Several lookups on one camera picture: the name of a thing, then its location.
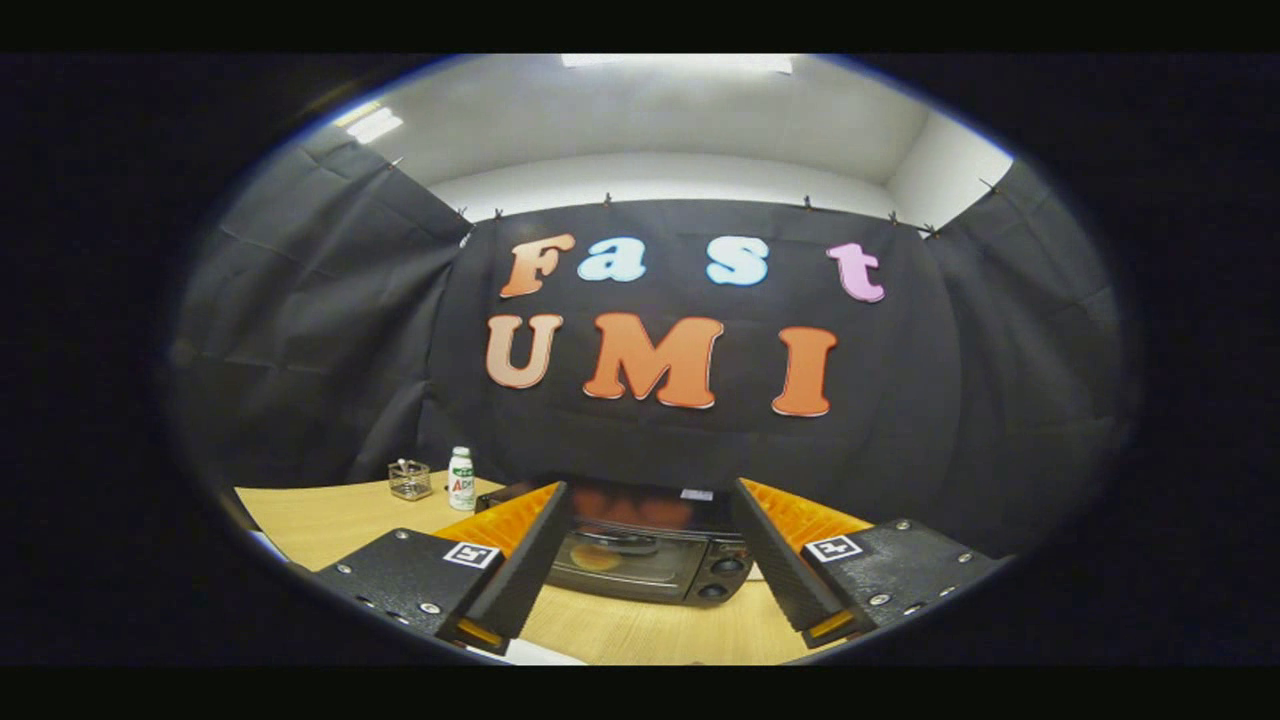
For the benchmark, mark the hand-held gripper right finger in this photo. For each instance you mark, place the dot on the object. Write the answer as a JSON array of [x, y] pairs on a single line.
[[775, 570]]

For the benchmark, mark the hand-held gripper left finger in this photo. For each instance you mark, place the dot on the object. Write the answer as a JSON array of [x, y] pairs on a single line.
[[525, 570]]

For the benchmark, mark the brown bagel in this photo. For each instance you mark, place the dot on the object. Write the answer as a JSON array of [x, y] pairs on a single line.
[[595, 558]]

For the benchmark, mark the black toaster oven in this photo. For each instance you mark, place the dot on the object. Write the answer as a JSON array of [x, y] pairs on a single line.
[[660, 590]]

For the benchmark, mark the white bottle with green label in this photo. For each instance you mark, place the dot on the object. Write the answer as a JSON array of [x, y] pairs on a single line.
[[462, 485]]

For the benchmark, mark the small glass holder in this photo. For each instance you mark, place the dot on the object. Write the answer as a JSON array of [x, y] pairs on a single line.
[[410, 483]]

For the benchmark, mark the black backdrop cloth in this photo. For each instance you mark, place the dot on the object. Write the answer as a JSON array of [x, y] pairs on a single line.
[[950, 400]]

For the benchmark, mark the small ceiling light panel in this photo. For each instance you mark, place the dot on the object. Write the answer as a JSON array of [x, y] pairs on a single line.
[[372, 122]]

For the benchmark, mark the large ceiling light panel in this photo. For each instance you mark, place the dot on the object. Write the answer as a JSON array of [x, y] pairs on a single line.
[[680, 63]]

